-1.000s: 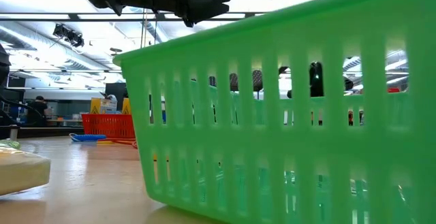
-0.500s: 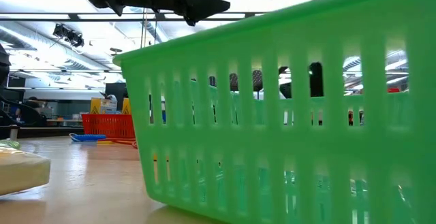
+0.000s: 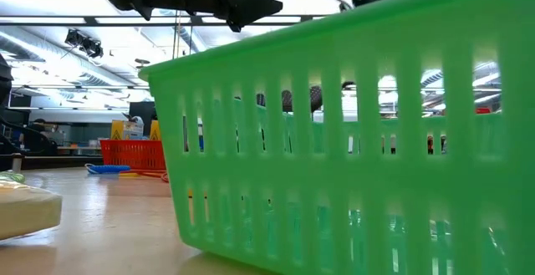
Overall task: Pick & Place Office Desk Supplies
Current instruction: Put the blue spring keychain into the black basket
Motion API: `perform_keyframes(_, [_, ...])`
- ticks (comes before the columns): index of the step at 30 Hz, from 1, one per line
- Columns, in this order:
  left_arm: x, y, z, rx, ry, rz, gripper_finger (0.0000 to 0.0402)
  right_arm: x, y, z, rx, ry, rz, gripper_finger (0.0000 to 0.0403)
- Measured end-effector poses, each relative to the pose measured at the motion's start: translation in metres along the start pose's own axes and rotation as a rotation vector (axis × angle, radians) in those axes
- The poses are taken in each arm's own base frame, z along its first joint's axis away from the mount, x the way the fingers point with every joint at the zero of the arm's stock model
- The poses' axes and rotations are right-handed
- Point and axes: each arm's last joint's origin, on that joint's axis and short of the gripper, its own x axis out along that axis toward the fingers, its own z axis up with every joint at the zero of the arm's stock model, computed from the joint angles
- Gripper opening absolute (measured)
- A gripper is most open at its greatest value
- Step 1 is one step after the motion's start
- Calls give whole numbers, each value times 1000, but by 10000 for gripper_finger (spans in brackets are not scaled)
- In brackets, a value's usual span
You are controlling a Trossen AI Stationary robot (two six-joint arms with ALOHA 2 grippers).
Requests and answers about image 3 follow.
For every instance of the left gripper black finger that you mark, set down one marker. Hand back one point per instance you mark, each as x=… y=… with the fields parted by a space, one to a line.
x=255 y=11

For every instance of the green plastic slotted basket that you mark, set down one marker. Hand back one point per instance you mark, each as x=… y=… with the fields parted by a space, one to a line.
x=376 y=174

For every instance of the black ceiling spotlight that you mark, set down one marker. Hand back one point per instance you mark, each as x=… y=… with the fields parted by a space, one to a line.
x=85 y=45

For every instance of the black computer monitor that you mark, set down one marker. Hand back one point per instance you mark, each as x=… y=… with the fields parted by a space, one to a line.
x=142 y=112

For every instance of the yellow Crayola crayon box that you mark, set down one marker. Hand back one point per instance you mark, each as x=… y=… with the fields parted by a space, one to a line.
x=154 y=132

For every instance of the red plastic slotted basket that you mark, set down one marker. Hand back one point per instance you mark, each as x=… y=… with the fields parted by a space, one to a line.
x=134 y=156

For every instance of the blue flat object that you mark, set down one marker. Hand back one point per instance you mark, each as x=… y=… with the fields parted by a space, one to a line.
x=104 y=169

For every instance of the green coil wristband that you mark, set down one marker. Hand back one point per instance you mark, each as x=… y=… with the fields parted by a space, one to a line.
x=10 y=177

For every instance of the wrapped white chalk pack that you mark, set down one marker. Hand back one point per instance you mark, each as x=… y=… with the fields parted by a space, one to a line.
x=29 y=212

